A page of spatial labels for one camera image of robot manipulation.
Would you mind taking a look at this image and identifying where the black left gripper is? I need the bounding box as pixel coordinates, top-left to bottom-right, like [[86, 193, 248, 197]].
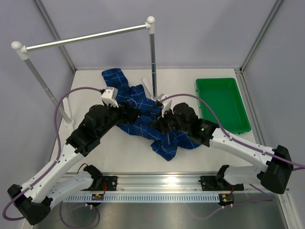
[[97, 101, 141, 138]]

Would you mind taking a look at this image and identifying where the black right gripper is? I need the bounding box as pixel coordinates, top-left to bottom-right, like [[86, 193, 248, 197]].
[[151, 106, 190, 135]]

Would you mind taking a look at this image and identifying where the blue plaid shirt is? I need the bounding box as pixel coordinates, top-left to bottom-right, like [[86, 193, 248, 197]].
[[102, 68, 200, 161]]

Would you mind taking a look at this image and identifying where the white hanger with metal hook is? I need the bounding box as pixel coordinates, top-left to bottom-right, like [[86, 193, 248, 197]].
[[128, 99, 137, 108]]

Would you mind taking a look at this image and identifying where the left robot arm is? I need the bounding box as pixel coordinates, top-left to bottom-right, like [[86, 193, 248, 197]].
[[8, 102, 141, 225]]

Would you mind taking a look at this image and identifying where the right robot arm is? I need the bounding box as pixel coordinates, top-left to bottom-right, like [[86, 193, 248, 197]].
[[152, 102, 294, 194]]

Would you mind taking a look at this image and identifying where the green plastic tray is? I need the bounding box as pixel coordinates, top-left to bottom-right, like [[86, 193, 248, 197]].
[[195, 78, 251, 134]]

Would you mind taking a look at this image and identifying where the silver clothes rack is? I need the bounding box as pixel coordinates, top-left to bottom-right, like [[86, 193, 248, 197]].
[[10, 16, 159, 133]]

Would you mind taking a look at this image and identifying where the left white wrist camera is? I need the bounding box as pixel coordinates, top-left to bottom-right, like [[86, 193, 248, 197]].
[[101, 87, 119, 108]]

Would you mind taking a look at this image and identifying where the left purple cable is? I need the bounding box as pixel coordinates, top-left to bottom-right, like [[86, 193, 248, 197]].
[[2, 87, 105, 227]]

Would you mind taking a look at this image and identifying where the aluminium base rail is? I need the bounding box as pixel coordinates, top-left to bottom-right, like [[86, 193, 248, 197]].
[[59, 173, 290, 194]]

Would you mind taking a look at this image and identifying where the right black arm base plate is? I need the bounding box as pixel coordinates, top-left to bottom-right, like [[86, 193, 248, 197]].
[[198, 176, 244, 191]]

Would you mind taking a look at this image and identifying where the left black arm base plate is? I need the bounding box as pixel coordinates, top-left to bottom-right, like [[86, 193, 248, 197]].
[[95, 176, 118, 191]]

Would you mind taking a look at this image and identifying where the white slotted cable duct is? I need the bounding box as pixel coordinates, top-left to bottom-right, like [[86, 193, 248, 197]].
[[64, 193, 220, 203]]

